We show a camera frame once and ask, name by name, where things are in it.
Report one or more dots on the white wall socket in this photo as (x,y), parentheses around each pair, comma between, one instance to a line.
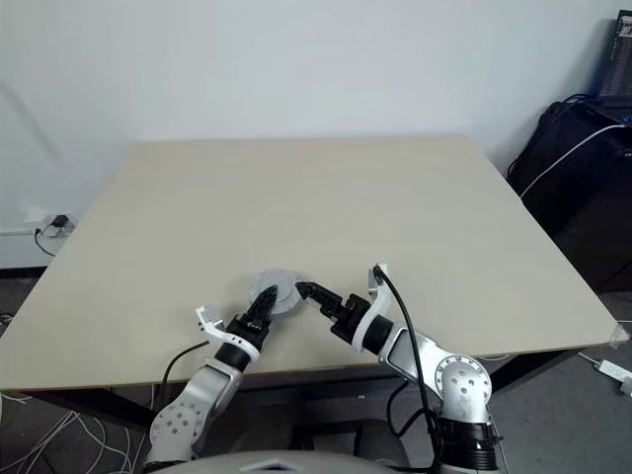
(45,222)

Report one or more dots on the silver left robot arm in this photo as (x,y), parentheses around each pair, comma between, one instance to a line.
(207,390)

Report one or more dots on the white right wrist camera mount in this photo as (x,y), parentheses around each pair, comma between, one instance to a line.
(362,330)

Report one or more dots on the black table frame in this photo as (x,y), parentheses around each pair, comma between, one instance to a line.
(306,385)

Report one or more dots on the grey robot torso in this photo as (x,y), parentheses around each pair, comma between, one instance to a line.
(296,464)

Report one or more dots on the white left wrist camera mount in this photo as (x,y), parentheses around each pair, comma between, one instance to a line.
(203,318)

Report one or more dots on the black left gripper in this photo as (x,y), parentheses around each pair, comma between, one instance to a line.
(245,326)

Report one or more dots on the white power strip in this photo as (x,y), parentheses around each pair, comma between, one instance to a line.
(612,370)

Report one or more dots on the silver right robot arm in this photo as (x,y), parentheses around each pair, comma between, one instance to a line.
(459,380)

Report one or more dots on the large black bag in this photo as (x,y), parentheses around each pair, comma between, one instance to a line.
(573,197)

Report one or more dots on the grey motor housing copper windings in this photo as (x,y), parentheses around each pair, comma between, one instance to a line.
(289,306)

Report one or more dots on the black plug adapter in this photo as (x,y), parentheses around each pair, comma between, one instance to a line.
(60,220)

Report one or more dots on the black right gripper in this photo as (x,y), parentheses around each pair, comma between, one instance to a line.
(345,316)

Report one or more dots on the clear table corner guard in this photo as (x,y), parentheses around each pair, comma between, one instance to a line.
(620,336)

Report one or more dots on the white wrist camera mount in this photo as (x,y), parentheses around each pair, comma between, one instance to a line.
(362,330)
(203,318)

